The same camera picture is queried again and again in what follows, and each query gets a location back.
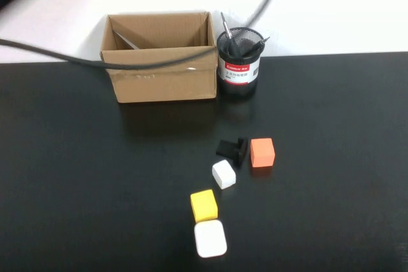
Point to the small white block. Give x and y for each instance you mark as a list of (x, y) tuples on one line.
[(223, 174)]

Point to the black mesh pen holder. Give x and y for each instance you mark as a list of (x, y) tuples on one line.
[(239, 74)]

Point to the thin black screwdriver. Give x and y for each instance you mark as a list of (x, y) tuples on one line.
[(263, 41)]

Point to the orange block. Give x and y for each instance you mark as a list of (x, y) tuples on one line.
[(262, 154)]

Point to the black plastic bracket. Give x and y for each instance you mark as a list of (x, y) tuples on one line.
[(240, 154)]

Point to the brown cardboard box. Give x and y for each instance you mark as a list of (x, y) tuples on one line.
[(159, 87)]

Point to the large white block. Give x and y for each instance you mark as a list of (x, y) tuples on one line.
[(210, 238)]

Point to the yellow block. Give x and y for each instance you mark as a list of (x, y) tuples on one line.
[(204, 205)]

